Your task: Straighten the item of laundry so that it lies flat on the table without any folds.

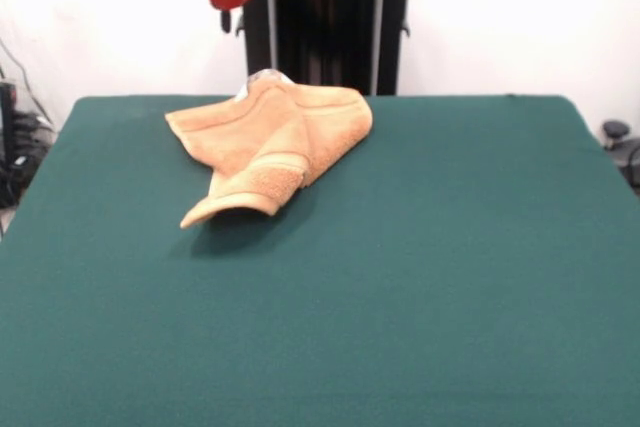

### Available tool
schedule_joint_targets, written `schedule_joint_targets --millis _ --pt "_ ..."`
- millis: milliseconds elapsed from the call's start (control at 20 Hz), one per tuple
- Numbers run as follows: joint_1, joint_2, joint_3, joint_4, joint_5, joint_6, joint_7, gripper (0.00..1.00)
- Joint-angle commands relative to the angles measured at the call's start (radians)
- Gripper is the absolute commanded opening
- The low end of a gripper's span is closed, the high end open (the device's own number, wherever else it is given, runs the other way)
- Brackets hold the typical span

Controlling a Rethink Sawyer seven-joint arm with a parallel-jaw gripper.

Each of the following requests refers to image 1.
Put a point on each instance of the tan terry towel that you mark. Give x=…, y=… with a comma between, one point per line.
x=280, y=137

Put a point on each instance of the black chair caster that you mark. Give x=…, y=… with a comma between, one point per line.
x=616, y=129

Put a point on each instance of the black chair base leg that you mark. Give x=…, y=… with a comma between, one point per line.
x=631, y=157

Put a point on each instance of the black power strip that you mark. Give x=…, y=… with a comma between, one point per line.
x=30, y=134

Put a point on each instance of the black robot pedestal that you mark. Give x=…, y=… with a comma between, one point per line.
x=340, y=22

